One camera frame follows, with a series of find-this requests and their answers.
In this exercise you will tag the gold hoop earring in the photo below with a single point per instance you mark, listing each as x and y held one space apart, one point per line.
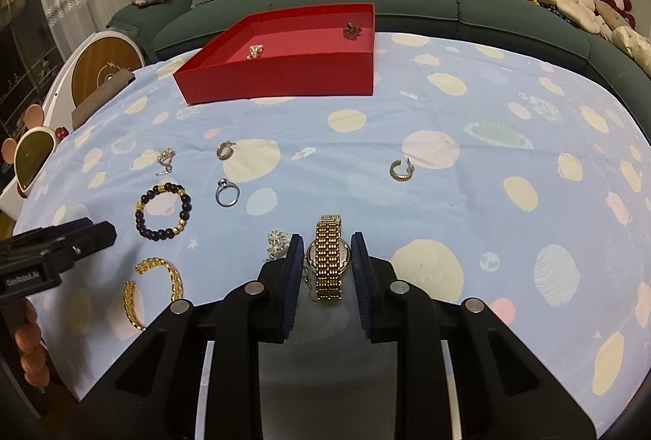
398 175
222 154

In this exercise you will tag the gold wristwatch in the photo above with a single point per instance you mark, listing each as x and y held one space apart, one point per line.
328 242

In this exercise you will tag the red cardboard box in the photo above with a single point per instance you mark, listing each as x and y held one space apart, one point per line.
285 74

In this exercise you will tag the beige plush toy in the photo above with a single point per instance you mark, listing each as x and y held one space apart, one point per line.
610 13

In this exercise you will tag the dark flower brooch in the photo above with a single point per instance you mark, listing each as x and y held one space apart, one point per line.
351 32

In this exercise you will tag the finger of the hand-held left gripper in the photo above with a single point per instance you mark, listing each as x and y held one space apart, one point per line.
94 236
76 223

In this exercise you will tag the dark glass cabinet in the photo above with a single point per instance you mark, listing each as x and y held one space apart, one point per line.
20 38

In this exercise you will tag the silver drop pendant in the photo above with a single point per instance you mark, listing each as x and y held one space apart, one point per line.
165 159

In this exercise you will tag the person's left hand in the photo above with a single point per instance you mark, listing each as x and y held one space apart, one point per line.
30 343

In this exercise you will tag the cream satin cushion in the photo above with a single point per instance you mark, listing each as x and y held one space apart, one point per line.
630 46

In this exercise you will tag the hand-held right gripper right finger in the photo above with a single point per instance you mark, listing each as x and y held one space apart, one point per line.
361 290

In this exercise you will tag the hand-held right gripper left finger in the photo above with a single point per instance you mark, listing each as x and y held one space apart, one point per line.
292 290

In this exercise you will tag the grey cloth pouch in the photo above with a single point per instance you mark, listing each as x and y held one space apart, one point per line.
101 97

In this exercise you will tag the white machine with wooden disc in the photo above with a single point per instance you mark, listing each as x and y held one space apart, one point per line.
104 64

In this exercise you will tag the mouse-ear table mirror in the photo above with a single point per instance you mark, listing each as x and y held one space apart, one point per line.
33 158

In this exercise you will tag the silver snowflake brooch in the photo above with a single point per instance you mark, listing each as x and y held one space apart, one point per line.
276 242

